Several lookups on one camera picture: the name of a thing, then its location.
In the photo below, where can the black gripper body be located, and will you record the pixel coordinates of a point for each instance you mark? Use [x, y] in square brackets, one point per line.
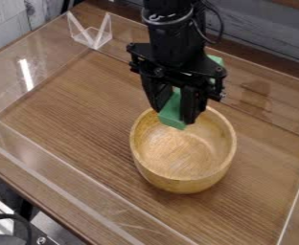
[174, 53]

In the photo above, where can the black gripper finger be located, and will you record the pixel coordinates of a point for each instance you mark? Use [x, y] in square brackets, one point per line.
[193, 104]
[158, 90]

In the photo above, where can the green rectangular block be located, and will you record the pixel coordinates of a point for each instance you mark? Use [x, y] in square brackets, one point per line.
[170, 113]

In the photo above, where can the brown wooden bowl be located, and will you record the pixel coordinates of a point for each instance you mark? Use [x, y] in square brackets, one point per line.
[184, 161]

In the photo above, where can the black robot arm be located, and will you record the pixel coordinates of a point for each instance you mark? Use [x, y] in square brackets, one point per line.
[167, 6]

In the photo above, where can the clear acrylic corner bracket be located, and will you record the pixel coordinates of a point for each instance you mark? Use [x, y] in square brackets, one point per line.
[93, 37]

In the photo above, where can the clear acrylic tray wall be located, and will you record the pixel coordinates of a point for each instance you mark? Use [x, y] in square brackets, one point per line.
[70, 100]

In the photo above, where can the black metal bracket with bolt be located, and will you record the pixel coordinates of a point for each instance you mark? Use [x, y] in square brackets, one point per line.
[39, 237]

